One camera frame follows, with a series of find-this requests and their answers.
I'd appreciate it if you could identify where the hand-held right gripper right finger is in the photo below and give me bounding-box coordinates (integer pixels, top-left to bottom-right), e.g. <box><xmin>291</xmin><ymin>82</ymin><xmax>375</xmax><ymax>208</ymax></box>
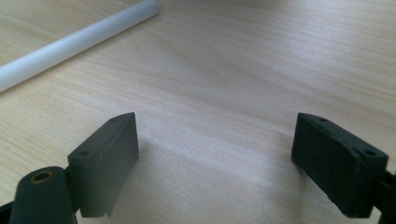
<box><xmin>290</xmin><ymin>112</ymin><xmax>389</xmax><ymax>218</ymax></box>

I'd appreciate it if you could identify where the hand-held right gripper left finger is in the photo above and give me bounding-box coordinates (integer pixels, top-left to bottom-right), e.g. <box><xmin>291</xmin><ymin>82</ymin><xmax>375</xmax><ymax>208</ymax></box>
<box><xmin>67</xmin><ymin>112</ymin><xmax>140</xmax><ymax>218</ymax></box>

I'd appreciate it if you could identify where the white plastic tube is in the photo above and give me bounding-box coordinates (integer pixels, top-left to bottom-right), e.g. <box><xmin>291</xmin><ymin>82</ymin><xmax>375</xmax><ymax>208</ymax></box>
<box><xmin>0</xmin><ymin>0</ymin><xmax>161</xmax><ymax>94</ymax></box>

